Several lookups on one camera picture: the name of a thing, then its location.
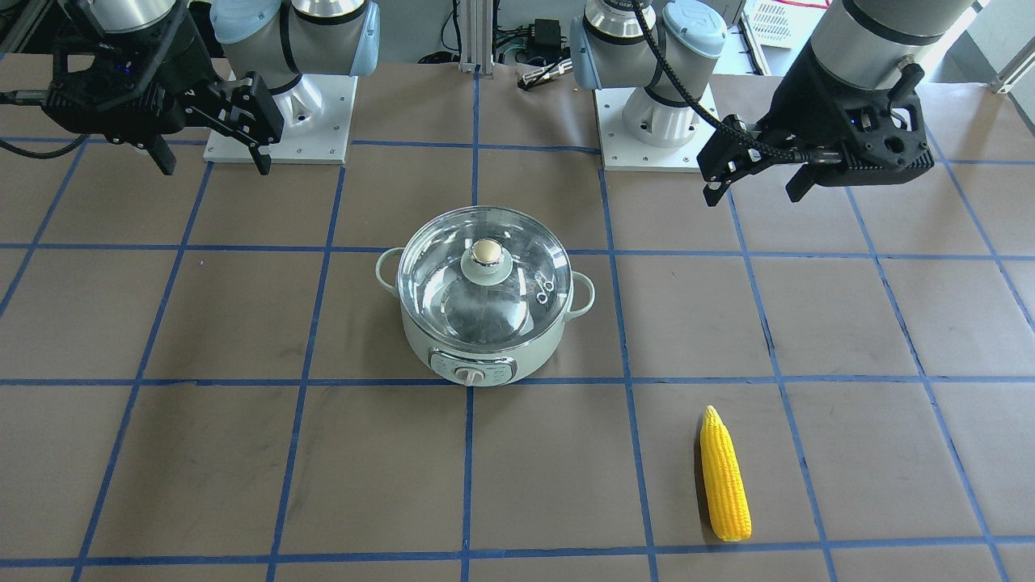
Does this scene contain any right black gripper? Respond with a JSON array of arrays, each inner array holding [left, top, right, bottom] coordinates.
[[42, 16, 284, 176]]

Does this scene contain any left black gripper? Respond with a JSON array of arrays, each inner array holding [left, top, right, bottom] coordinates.
[[696, 43, 934, 207]]

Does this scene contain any glass pot lid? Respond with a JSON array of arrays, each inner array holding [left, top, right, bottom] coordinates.
[[388, 205, 581, 353]]

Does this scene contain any yellow corn cob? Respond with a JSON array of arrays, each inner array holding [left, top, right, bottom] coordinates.
[[699, 405, 753, 542]]

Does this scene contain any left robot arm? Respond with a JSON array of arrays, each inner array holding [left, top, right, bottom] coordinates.
[[569, 1, 968, 206]]

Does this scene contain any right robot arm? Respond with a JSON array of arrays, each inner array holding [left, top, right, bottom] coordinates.
[[31, 1, 380, 175]]

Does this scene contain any light green electric pot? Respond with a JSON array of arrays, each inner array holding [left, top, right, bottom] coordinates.
[[374, 246, 596, 387]]

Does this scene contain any white plastic basket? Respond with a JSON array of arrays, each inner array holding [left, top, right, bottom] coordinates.
[[746, 1, 832, 49]]

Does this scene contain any black power adapter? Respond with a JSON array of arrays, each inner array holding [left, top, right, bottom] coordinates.
[[528, 19, 564, 58]]

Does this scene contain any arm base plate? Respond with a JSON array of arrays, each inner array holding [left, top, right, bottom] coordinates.
[[177, 63, 357, 175], [593, 88, 715, 174]]

